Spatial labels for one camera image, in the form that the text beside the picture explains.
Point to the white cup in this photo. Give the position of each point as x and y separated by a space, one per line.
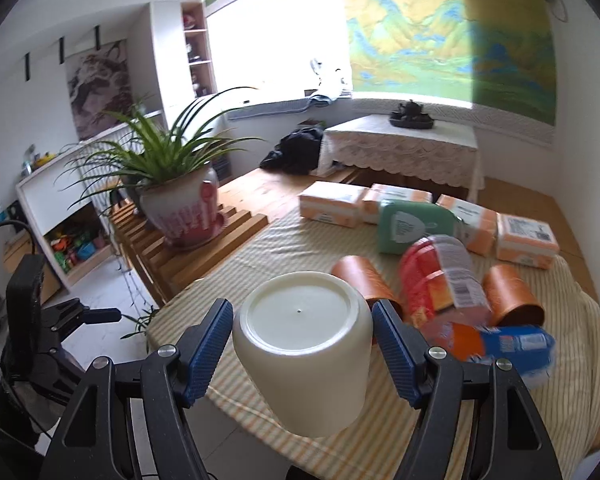
300 355

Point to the lace covered side table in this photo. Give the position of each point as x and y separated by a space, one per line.
405 150

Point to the landscape wall tapestry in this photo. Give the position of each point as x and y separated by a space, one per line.
430 30

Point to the orange tissue packet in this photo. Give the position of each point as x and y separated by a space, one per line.
472 222
330 203
525 240
387 200

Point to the orange and blue snack packet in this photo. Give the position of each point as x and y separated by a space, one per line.
500 347

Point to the grey window seat cushion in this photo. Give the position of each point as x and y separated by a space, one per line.
275 109

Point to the white shelf cabinet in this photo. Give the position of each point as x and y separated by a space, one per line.
55 210

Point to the black tea set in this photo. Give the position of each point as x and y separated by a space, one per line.
411 112

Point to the tall white bookshelf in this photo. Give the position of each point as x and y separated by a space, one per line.
180 55

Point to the dark cloth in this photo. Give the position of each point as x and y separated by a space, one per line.
295 150

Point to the potted green plant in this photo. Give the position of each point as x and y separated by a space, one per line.
180 200

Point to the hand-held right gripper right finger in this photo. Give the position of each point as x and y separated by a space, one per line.
394 347

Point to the green tissue packet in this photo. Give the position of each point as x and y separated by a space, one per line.
412 227

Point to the brown paper cup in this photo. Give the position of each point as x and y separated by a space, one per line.
512 292
362 277

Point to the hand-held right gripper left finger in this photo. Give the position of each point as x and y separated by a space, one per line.
207 345

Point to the red snack packet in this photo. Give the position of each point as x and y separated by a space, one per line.
442 277

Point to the monochrome wall scroll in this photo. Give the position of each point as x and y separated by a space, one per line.
100 92

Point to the wooden slatted bench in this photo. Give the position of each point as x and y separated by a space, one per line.
190 255

